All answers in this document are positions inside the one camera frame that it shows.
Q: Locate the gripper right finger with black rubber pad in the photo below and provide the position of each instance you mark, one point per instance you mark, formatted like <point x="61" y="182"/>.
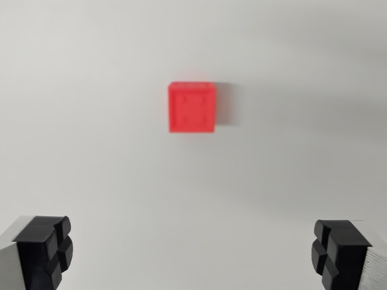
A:
<point x="347" y="256"/>

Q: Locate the gripper left finger with black rubber pad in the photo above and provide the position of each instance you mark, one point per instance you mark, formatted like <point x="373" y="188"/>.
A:
<point x="36" y="253"/>

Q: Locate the red soft infantino cube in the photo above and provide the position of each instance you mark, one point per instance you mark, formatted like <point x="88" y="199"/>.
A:
<point x="192" y="107"/>

